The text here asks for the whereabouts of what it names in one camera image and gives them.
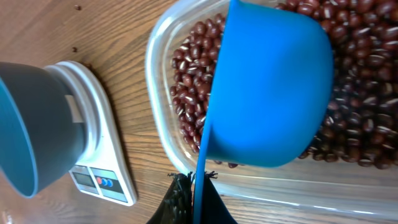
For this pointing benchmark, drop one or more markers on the white digital kitchen scale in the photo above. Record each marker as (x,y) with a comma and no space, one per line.
(101,170)

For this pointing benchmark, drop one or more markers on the teal blue bowl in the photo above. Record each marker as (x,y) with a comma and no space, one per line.
(39,140)

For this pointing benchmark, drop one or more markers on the clear plastic bean container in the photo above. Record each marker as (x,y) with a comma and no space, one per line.
(336,187)

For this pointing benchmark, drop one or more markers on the blue plastic measuring scoop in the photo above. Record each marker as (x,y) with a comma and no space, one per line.
(272,85)

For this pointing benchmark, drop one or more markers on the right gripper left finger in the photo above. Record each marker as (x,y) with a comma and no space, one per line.
(176,205)

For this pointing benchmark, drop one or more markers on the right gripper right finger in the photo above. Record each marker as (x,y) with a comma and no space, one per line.
(213,209)

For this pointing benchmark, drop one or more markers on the red adzuki beans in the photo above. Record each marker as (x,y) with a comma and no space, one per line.
(360,125)

